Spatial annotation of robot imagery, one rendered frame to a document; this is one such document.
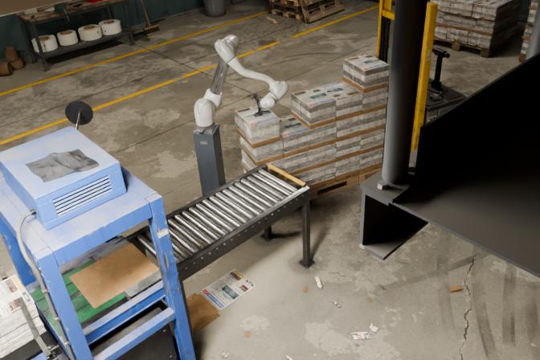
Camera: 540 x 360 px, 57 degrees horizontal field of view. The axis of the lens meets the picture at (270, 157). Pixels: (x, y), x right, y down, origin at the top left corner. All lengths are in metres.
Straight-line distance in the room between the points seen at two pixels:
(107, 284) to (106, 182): 0.89
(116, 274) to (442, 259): 2.72
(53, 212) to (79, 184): 0.18
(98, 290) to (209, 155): 1.71
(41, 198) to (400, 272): 2.96
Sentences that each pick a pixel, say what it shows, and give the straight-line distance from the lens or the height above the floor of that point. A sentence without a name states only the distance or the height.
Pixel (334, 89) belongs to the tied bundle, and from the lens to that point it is 4.97.
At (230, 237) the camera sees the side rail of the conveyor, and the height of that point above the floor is 0.80.
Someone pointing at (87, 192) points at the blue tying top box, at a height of 1.65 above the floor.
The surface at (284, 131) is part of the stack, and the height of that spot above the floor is 0.83.
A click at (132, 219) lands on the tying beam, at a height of 1.50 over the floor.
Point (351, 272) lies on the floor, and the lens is 4.41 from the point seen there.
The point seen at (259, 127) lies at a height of 1.03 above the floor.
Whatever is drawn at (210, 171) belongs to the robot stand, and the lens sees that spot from 4.64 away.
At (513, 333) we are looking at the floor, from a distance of 4.24.
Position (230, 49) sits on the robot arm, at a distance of 4.13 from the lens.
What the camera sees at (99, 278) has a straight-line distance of 3.49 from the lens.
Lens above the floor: 3.10
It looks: 32 degrees down
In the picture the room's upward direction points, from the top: 4 degrees counter-clockwise
